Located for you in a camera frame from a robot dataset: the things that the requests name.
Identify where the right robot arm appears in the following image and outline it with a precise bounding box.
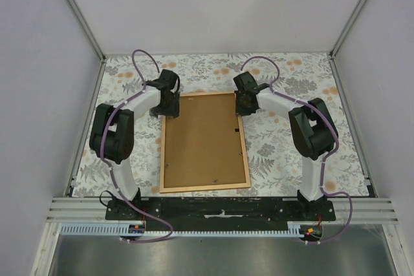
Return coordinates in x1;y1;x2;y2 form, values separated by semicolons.
234;72;338;220

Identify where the floral patterned table mat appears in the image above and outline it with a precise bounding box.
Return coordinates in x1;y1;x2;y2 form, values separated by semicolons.
71;53;371;197

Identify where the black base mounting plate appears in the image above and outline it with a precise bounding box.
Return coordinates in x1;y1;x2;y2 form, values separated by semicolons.
103;196;336;231

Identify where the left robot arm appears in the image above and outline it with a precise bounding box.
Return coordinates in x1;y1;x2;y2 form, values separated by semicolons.
89;69;180;220

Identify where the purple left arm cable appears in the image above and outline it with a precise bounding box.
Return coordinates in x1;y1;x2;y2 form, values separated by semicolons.
100;48;175;244

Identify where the brown frame backing board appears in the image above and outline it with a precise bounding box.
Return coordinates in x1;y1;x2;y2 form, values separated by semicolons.
163;93;247;189

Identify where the aluminium rail base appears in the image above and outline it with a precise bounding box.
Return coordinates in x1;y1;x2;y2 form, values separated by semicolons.
47;197;398;224

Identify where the white slotted cable duct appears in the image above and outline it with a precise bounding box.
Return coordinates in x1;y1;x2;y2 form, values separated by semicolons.
60;222;303;237

